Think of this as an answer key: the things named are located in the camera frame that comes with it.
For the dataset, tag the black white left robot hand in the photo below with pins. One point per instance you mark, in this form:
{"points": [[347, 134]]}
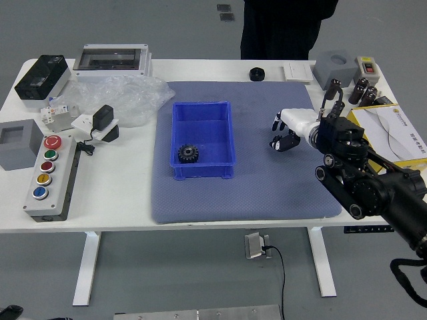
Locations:
{"points": [[10, 312]]}

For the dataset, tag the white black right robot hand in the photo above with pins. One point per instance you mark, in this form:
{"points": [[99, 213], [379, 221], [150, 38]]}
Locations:
{"points": [[297, 120]]}

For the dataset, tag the big black gear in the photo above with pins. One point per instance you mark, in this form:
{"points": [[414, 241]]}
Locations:
{"points": [[188, 153]]}

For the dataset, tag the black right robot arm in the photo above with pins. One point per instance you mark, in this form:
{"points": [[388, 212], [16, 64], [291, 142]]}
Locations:
{"points": [[367, 186]]}

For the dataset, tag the black round nut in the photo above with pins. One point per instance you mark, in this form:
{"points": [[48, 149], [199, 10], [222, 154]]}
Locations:
{"points": [[257, 74]]}

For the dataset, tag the blue plastic box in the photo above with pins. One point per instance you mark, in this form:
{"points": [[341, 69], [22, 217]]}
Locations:
{"points": [[203, 126]]}

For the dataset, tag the yellow white cardboard box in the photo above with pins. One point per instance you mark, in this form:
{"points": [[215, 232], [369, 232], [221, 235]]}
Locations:
{"points": [[400, 133]]}

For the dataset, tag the grey five-button control box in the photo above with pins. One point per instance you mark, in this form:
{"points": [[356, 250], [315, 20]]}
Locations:
{"points": [[46, 180]]}

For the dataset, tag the clear lid distribution box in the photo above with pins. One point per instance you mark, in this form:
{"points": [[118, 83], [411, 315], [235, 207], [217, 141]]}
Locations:
{"points": [[110, 63]]}

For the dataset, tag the dark brown capacitor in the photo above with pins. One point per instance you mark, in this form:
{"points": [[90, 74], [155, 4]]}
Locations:
{"points": [[355, 95], [362, 81], [331, 87], [368, 99], [372, 90]]}

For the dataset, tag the grey block with round hole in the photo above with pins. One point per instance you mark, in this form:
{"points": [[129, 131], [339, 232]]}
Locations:
{"points": [[333, 70]]}

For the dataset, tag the white table leg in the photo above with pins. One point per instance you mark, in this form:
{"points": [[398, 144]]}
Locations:
{"points": [[322, 263], [86, 266]]}

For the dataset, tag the small flat black item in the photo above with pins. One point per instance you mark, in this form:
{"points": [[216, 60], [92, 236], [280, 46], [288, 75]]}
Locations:
{"points": [[384, 100]]}

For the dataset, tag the person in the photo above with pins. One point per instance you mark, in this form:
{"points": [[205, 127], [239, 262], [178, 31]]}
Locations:
{"points": [[277, 30]]}

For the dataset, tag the blue-grey mat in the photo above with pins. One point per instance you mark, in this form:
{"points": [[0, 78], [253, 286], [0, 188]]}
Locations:
{"points": [[233, 200]]}

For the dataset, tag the dark floor plate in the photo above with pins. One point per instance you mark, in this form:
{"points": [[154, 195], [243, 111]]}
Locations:
{"points": [[223, 7], [227, 17]]}

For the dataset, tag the black table control panel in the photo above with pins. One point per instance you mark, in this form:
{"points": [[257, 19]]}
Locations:
{"points": [[367, 229]]}

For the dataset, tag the silver floor socket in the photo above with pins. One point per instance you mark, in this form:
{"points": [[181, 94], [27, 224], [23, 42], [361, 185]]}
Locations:
{"points": [[253, 246]]}

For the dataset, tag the grey block with square hole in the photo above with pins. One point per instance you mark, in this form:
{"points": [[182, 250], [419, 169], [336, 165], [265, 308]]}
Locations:
{"points": [[20, 150]]}

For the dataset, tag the clear plastic bag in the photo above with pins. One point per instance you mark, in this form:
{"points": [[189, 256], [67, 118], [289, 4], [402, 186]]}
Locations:
{"points": [[133, 95]]}

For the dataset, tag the grey metal plate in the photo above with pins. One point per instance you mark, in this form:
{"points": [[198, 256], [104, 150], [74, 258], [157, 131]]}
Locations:
{"points": [[200, 313]]}

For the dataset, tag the black power adapter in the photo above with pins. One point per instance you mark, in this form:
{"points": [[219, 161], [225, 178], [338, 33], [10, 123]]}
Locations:
{"points": [[102, 116]]}

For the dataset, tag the white socket plate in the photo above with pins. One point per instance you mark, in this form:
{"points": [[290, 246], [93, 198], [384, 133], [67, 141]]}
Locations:
{"points": [[80, 122]]}

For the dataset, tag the white circuit breaker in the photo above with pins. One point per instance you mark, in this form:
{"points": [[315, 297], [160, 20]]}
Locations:
{"points": [[56, 113]]}

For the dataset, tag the white wall switch plate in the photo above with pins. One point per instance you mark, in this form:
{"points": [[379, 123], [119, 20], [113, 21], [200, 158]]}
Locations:
{"points": [[297, 72]]}

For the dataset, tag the grey switch box red button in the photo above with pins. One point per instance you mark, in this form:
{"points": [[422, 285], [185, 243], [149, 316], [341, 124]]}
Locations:
{"points": [[367, 68]]}

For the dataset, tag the black lid enclosure box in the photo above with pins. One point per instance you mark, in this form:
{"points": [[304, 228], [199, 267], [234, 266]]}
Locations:
{"points": [[40, 80]]}

